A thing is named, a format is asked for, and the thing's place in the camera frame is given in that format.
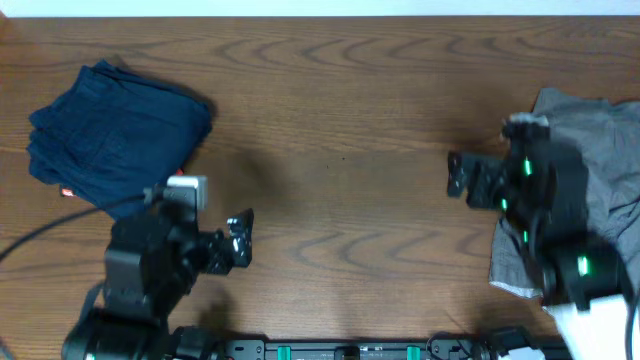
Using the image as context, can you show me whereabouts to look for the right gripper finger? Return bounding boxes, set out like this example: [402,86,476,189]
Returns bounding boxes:
[447,151,500,197]
[466,172,504,210]

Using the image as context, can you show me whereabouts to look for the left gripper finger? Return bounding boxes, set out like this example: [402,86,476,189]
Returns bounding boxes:
[202,232,240,275]
[227,208,254,268]

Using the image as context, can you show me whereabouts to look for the navy blue shorts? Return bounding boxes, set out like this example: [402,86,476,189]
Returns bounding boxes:
[27,61,212,220]

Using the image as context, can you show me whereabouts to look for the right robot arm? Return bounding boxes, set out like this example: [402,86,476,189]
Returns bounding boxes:
[447,122,639,359]

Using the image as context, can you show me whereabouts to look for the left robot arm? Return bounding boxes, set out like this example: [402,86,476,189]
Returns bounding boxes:
[62,209,254,359]

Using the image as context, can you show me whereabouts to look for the grey shorts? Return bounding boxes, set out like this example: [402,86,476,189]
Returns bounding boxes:
[507,88,639,291]

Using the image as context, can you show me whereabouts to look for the red folded garment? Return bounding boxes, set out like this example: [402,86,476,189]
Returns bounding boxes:
[59,168,184,197]

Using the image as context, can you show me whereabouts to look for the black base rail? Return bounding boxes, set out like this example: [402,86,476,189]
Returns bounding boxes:
[169,325,571,360]

